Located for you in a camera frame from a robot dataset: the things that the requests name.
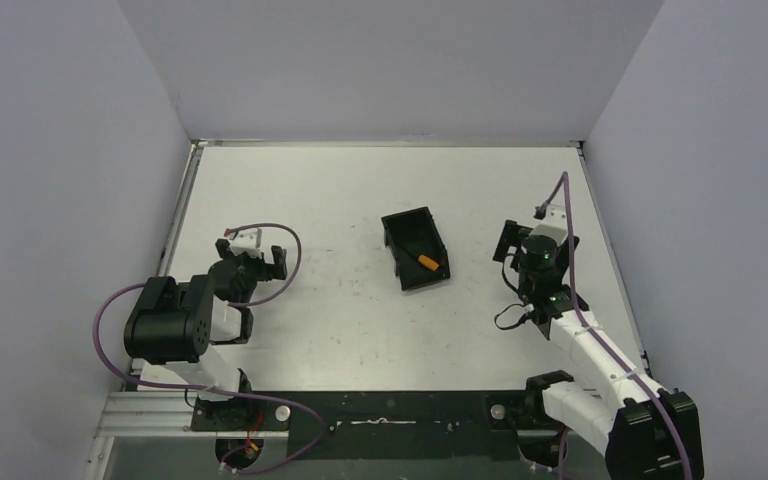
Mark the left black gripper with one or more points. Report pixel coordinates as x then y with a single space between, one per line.
251 261

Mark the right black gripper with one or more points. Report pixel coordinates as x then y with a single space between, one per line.
509 244

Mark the orange handled screwdriver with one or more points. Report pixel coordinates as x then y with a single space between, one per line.
423 260

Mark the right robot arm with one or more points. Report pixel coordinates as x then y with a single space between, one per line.
642 429

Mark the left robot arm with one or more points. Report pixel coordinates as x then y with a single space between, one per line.
180 327

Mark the black plastic bin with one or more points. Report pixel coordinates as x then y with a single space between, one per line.
415 230

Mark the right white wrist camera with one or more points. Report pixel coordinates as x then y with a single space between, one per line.
551 223

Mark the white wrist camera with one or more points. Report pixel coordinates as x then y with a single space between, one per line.
246 242
551 223

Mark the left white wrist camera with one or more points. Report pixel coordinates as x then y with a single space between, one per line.
246 242

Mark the aluminium front rail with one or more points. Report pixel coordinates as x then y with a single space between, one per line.
167 413

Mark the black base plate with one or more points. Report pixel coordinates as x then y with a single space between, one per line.
379 425

